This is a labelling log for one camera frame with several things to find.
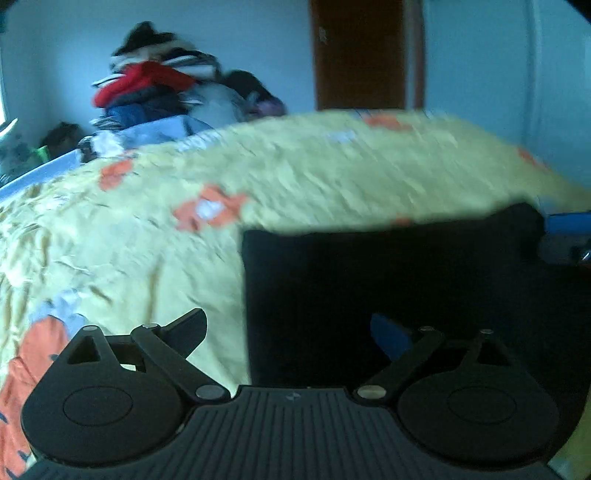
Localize black hat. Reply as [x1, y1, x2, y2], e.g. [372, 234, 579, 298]
[115, 21, 175, 57]

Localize yellow patterned bedspread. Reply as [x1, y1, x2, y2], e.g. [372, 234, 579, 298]
[0, 108, 591, 480]

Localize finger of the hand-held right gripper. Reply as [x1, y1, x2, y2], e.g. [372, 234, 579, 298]
[538, 233, 591, 269]
[545, 211, 591, 235]

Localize white striped clothes stack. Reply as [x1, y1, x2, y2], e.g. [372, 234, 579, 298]
[92, 39, 223, 88]

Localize navy blue jacket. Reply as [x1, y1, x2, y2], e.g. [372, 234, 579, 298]
[102, 90, 186, 126]

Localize brown wooden door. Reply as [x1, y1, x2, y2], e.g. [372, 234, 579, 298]
[310, 0, 426, 112]

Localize red jacket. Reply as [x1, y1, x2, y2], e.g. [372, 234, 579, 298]
[93, 61, 198, 108]

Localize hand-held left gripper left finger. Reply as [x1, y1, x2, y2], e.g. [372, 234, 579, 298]
[59, 308, 232, 407]

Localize dark brown bag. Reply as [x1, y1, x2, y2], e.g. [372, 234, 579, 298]
[39, 121, 87, 155]

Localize black pants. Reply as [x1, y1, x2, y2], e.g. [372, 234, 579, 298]
[242, 202, 591, 389]

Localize purple cloth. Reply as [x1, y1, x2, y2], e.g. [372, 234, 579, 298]
[252, 90, 288, 117]

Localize grey cloth bundle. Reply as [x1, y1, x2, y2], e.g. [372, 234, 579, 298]
[184, 83, 252, 127]

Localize black backpack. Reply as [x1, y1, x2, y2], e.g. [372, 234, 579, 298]
[222, 69, 269, 110]

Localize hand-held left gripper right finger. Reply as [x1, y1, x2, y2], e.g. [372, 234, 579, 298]
[353, 313, 519, 408]

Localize floral pillow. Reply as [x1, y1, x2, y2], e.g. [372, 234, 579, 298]
[0, 131, 37, 184]

